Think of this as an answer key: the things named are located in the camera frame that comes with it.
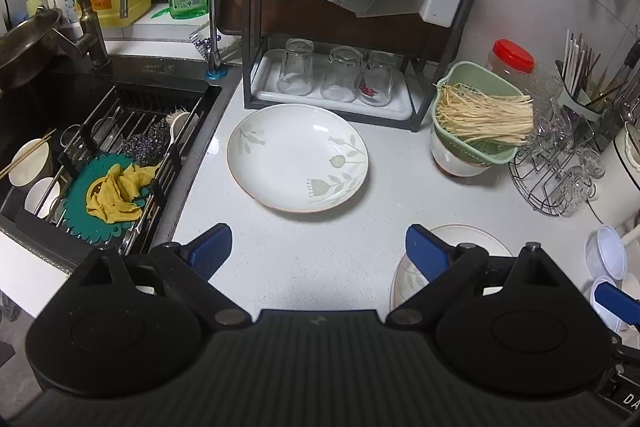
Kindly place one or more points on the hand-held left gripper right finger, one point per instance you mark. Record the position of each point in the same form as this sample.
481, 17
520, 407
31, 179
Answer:
422, 252

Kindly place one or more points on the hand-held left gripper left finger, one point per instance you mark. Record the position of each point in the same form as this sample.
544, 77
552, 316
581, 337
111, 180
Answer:
215, 247

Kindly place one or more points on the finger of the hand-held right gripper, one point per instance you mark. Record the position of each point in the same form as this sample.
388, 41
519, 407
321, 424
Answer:
617, 301

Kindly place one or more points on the small white bowl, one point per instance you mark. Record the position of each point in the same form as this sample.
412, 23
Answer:
602, 312
606, 252

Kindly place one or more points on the white leaf-pattern plate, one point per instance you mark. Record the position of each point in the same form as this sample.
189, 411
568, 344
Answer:
407, 282
297, 157

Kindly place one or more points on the white ceramic bowl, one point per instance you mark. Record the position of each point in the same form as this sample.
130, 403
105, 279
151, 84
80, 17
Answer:
450, 162

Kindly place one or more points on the yellow dish cloth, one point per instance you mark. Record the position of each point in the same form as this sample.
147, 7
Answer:
117, 192

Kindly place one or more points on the steel wool scrubber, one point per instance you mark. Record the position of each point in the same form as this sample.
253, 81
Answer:
145, 149

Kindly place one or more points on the dish brush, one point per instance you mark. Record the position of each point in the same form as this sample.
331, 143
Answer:
177, 122

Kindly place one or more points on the dry pale noodles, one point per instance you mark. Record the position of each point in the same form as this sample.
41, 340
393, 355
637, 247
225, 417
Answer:
475, 117

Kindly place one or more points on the green silicone mat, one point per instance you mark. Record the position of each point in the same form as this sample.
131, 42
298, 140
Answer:
80, 179

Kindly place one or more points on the metal sink drain rack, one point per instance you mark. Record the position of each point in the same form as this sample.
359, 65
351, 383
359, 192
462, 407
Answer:
130, 117

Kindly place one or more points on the white drip tray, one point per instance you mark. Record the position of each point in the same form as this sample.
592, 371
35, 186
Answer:
265, 94

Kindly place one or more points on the clear drinking glass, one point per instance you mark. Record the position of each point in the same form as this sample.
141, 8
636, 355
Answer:
341, 74
378, 79
295, 67

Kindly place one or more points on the chopstick holder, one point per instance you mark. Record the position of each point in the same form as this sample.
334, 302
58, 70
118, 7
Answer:
595, 122

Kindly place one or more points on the green plastic colander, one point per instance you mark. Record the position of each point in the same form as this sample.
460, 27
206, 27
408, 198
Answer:
480, 77

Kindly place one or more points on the set of clear glass cups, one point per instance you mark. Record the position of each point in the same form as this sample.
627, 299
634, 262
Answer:
555, 117

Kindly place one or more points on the wooden chopsticks pair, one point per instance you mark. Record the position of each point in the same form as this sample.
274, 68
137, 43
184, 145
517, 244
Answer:
27, 154

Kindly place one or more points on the chrome gooseneck faucet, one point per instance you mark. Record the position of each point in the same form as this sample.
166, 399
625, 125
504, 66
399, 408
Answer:
213, 32

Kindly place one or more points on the black kitchen sink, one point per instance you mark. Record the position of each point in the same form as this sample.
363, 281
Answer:
50, 107

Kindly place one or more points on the clear jar with red lid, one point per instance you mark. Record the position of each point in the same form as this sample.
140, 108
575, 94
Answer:
512, 54

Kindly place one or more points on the black metal dish rack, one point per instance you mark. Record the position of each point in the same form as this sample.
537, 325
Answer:
248, 32

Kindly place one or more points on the bundle of chopsticks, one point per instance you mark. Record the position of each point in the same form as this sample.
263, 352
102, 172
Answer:
575, 62

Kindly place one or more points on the metal pan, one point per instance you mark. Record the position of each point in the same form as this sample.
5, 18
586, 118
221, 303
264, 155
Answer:
25, 47

